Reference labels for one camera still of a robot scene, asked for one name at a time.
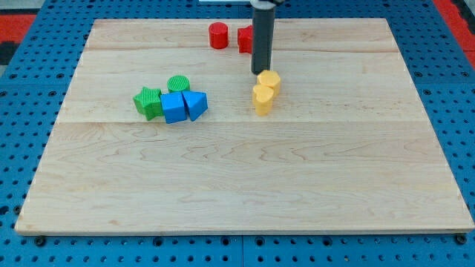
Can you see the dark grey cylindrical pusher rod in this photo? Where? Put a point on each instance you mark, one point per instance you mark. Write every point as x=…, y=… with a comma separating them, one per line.
x=263, y=18

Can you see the red cylinder block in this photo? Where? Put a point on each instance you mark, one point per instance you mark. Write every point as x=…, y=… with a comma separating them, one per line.
x=218, y=35

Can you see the green cylinder block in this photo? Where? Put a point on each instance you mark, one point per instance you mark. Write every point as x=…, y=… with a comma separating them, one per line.
x=178, y=83

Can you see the blue cube block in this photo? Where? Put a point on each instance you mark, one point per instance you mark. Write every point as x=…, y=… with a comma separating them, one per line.
x=174, y=108

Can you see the yellow heart block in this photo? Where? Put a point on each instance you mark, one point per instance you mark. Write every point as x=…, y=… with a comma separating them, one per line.
x=262, y=99

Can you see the yellow hexagon block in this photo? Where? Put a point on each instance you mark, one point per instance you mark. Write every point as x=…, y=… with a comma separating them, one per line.
x=270, y=79

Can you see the green star block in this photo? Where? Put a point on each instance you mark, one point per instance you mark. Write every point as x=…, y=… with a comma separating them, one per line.
x=148, y=102

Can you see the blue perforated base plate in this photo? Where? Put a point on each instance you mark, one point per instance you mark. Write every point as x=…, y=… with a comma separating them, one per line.
x=37, y=77

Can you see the blue triangle block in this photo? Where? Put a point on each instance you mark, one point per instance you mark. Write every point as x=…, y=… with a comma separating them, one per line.
x=196, y=103

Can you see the light wooden board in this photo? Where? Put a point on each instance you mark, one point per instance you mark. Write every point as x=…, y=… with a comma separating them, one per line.
x=346, y=149

